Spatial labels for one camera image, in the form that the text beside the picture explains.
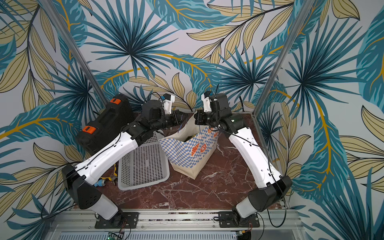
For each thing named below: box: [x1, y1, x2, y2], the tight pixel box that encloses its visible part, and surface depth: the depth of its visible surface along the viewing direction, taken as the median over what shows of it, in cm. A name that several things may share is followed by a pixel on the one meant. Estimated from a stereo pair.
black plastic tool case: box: [76, 94, 135, 154], surface depth 82 cm
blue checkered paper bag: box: [158, 112, 219, 180], surface depth 77 cm
